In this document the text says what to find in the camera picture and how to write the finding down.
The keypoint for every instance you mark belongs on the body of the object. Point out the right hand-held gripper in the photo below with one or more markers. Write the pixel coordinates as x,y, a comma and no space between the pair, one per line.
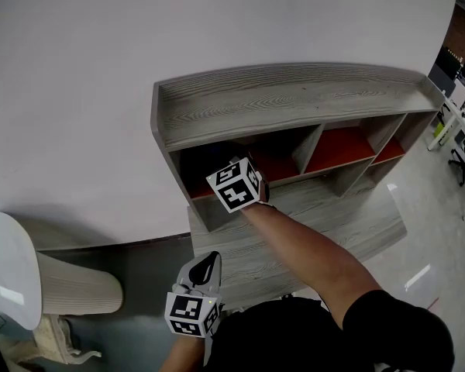
234,186

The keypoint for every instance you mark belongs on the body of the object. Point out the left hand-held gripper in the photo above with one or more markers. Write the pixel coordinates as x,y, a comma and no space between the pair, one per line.
190,314

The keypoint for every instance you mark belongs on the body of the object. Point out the gray wooden shelf unit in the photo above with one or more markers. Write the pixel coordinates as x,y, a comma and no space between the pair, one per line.
275,99

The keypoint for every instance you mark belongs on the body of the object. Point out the person's left forearm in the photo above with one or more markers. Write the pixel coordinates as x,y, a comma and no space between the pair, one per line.
182,355

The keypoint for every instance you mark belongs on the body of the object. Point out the person's right forearm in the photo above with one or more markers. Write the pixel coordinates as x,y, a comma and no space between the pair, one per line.
314,262

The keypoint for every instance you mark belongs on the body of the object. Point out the yellow-green storage bin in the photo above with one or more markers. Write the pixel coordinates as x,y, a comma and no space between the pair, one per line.
442,134

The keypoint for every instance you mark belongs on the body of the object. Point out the black computer monitor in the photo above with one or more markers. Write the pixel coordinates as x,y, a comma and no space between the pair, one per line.
451,63

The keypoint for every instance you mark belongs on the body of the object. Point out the person's black clothing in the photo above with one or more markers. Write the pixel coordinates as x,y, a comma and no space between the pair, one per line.
294,339

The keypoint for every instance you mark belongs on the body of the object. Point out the cream wrapped furniture piece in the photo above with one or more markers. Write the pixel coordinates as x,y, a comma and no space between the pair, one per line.
58,343

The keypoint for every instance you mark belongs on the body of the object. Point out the white round table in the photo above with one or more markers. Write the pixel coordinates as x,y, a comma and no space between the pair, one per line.
7,266

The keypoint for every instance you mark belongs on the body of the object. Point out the black office chair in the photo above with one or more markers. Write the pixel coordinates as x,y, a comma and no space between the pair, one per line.
463,163

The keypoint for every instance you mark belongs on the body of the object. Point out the red floor tape line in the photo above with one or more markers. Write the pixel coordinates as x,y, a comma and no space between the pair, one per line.
432,304

